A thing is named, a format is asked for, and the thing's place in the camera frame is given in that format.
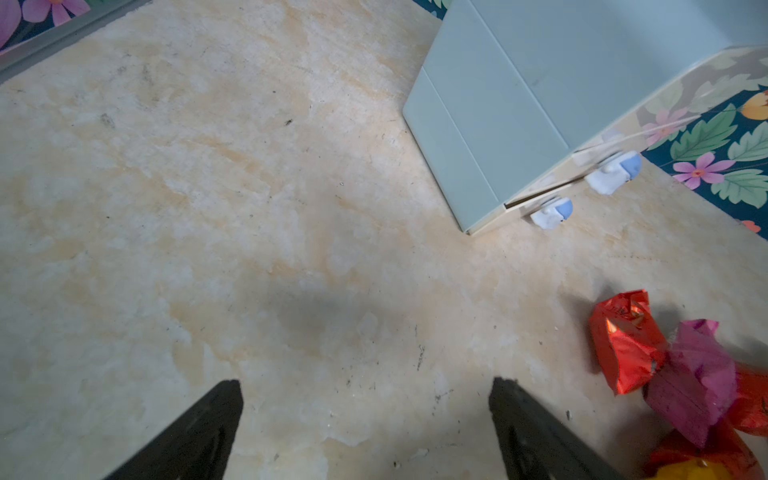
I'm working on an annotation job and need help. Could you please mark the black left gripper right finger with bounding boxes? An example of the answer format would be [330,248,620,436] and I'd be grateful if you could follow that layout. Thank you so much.
[489,377,622,480]

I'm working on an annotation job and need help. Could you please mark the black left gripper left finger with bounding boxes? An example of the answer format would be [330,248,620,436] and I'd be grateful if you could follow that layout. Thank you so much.
[107,380,244,479]

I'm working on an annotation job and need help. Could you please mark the red foil tea bag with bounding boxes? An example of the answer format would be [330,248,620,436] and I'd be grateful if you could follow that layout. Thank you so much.
[726,363,768,437]
[643,421,767,479]
[588,290,668,395]

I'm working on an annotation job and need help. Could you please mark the yellow foil tea bag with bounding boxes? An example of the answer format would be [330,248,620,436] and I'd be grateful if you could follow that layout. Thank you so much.
[649,459,732,480]

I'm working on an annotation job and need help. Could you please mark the magenta foil tea bag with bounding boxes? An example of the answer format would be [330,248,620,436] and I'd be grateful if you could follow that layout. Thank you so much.
[644,319,737,448]

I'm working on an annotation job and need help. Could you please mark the pale blue mini drawer cabinet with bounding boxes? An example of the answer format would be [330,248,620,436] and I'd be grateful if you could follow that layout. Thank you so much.
[403,1,767,235]

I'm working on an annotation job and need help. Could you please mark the aluminium cage frame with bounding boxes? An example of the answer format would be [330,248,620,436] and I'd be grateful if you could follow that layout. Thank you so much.
[1,1,147,83]

